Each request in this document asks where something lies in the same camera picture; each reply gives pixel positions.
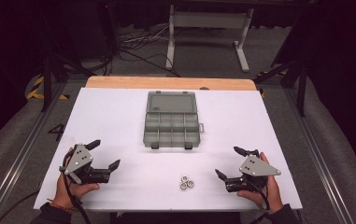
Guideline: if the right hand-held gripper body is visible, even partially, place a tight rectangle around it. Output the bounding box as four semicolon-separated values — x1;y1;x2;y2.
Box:
224;149;282;193

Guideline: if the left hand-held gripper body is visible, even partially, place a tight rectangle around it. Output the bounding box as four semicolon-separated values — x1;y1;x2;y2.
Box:
62;143;111;185

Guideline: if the grey plastic compartment box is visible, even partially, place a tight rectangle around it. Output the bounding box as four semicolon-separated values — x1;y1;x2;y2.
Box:
143;90;205;150

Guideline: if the person's right hand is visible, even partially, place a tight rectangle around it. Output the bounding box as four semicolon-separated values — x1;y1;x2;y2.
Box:
236;151;284;215

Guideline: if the person's left hand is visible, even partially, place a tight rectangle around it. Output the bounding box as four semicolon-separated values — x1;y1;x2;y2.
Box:
51;147;101;210

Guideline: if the white foam board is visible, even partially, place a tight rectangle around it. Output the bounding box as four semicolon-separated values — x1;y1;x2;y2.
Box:
34;87;304;212

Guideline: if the yellow black floor tape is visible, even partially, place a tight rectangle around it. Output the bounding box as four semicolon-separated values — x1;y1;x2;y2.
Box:
257;70;290;98

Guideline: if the black tripod stand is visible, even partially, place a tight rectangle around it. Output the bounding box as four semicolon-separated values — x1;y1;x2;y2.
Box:
39;46;97;113

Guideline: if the wooden table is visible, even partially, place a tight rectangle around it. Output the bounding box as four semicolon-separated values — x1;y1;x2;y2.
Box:
85;76;258;91

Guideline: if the black metal stand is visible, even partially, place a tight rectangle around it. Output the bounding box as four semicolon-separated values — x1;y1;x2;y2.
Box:
253;55;308;118

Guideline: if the white metal stand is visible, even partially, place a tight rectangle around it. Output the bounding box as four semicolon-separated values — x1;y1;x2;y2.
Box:
164;4;255;73

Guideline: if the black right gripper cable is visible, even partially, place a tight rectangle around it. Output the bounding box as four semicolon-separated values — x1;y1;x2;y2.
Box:
246;178;272;224

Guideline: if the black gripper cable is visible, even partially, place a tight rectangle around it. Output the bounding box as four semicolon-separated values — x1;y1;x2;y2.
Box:
246;178;272;224
60;151;92;224

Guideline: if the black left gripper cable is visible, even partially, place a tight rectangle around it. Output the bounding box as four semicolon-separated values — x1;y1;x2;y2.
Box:
60;151;92;224

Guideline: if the brown bead bracelet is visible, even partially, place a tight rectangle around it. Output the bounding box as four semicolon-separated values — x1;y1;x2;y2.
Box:
46;199;74;215

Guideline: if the aluminium floor rail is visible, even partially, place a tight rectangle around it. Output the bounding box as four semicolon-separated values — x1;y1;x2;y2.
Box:
282;87;356;224
0;82;68;224

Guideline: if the black floor cable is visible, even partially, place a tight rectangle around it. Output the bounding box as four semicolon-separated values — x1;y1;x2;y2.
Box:
0;189;40;224

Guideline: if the bundle of floor cables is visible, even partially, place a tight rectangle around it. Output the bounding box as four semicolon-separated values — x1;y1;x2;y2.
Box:
116;24;183;78

